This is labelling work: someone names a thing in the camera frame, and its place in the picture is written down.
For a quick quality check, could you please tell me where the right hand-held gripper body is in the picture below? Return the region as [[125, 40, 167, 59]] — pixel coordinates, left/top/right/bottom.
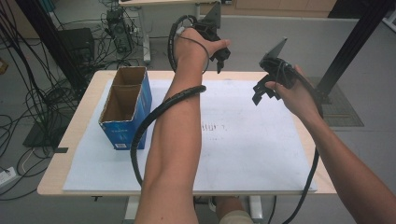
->
[[258, 36, 297, 91]]

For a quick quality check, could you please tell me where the blue cardboard box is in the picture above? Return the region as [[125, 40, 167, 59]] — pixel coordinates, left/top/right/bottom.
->
[[98, 65, 153, 151]]

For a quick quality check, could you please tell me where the person's left hand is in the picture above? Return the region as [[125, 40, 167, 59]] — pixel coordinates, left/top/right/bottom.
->
[[173, 27, 233, 75]]

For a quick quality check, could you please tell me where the person's right hand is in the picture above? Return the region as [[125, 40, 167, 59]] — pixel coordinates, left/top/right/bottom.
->
[[264, 64, 324, 125]]

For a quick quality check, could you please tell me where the white table mat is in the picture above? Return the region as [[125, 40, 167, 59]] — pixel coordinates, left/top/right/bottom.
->
[[62, 77, 318, 193]]

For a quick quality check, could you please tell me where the white-legged background desk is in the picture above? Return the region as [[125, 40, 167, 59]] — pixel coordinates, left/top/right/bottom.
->
[[118, 0, 233, 65]]

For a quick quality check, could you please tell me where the small dark computer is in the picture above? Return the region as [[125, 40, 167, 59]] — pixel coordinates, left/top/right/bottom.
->
[[106, 8, 134, 54]]

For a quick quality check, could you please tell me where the white table leg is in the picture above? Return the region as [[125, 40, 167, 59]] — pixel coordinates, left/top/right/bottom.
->
[[123, 195, 142, 222], [247, 195, 264, 224]]

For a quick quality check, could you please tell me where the person's leg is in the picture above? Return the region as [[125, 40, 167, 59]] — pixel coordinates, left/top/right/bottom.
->
[[214, 195, 256, 224]]

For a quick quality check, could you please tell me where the light wooden table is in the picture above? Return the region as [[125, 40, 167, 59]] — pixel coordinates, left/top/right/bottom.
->
[[36, 70, 338, 198]]

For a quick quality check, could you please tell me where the black computer tower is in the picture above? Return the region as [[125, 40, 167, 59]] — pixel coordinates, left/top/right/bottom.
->
[[58, 27, 96, 64]]

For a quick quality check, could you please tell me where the black floor plate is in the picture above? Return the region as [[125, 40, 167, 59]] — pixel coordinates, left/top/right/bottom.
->
[[22, 110, 78, 149]]

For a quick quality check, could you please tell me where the white power strip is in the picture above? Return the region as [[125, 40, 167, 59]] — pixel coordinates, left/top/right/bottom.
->
[[0, 166, 18, 189]]

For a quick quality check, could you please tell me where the thin black wrist wire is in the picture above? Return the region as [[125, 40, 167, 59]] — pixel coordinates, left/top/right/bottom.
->
[[177, 35, 210, 75]]

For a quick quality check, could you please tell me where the thick black left gripper cable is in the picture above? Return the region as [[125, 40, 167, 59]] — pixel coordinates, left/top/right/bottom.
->
[[130, 14, 208, 188]]

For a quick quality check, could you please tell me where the thick black gripper cable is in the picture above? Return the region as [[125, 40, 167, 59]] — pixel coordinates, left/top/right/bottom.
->
[[130, 14, 208, 188], [281, 69, 325, 224]]

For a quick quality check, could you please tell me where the thick black right gripper cable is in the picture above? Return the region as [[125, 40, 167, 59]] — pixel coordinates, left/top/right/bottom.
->
[[281, 69, 325, 224]]

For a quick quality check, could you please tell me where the black metal post with cables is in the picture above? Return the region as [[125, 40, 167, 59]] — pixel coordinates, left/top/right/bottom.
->
[[14, 0, 90, 94]]

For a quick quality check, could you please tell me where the bundle of black floor cables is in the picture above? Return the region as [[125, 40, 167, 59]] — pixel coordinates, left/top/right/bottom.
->
[[0, 0, 94, 202]]

